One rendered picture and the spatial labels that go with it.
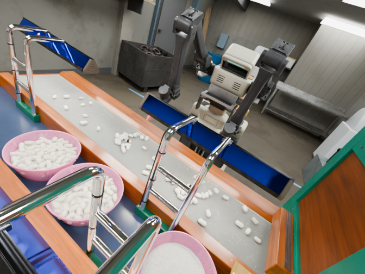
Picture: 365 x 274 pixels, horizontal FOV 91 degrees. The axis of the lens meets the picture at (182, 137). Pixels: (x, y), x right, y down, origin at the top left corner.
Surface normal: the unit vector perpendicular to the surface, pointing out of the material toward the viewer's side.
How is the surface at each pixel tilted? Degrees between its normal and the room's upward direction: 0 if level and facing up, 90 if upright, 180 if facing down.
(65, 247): 0
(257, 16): 90
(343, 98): 90
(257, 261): 0
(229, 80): 98
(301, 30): 90
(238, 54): 42
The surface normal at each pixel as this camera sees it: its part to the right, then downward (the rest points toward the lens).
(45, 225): 0.32, -0.79
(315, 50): -0.46, 0.35
